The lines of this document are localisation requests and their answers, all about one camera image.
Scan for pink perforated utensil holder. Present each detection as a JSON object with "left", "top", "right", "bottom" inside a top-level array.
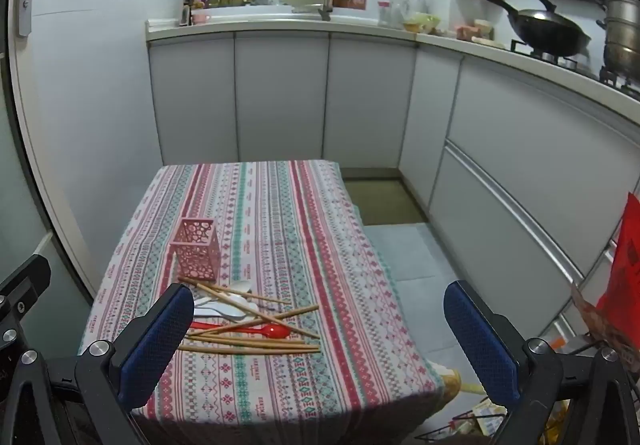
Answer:
[{"left": 169, "top": 218, "right": 221, "bottom": 285}]

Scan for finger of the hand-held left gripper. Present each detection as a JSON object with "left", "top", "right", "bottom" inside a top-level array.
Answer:
[{"left": 0, "top": 255, "right": 52, "bottom": 366}]

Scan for metal door handle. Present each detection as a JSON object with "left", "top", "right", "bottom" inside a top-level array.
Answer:
[{"left": 1, "top": 0, "right": 46, "bottom": 38}]

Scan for red plastic bag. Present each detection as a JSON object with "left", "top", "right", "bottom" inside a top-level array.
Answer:
[{"left": 595, "top": 192, "right": 640, "bottom": 366}]

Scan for white framed glass door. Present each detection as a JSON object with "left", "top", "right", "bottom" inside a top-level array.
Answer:
[{"left": 0, "top": 0, "right": 101, "bottom": 306}]

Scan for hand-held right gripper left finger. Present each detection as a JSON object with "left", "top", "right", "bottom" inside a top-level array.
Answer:
[{"left": 0, "top": 283, "right": 195, "bottom": 445}]

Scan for light grey floor mat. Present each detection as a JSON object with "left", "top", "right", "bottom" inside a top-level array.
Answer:
[{"left": 362, "top": 222, "right": 483, "bottom": 386}]

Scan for white kitchen countertop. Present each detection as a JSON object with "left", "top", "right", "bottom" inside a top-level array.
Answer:
[{"left": 146, "top": 7, "right": 640, "bottom": 102}]

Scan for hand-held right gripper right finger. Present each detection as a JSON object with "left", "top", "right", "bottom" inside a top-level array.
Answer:
[{"left": 444, "top": 281, "right": 640, "bottom": 445}]

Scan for steel steamer pot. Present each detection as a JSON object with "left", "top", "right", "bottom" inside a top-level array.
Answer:
[{"left": 595, "top": 0, "right": 640, "bottom": 72}]

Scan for olive floor mat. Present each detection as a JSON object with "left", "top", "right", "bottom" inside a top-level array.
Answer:
[{"left": 342, "top": 179, "right": 428, "bottom": 226}]

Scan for black wok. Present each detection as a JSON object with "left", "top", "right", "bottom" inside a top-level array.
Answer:
[{"left": 472, "top": 0, "right": 593, "bottom": 58}]

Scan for red plastic spoon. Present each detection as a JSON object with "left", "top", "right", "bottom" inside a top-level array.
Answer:
[{"left": 189, "top": 321, "right": 292, "bottom": 340}]

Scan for green bowl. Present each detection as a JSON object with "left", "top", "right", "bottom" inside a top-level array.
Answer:
[{"left": 404, "top": 13, "right": 442, "bottom": 34}]

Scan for striped patterned tablecloth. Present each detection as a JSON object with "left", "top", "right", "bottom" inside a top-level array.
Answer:
[{"left": 77, "top": 160, "right": 448, "bottom": 428}]

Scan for grey kitchen cabinets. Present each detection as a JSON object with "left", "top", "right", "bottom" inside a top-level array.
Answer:
[{"left": 147, "top": 27, "right": 640, "bottom": 326}]

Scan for gas stove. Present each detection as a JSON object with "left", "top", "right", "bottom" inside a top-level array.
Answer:
[{"left": 510, "top": 40, "right": 640, "bottom": 92}]

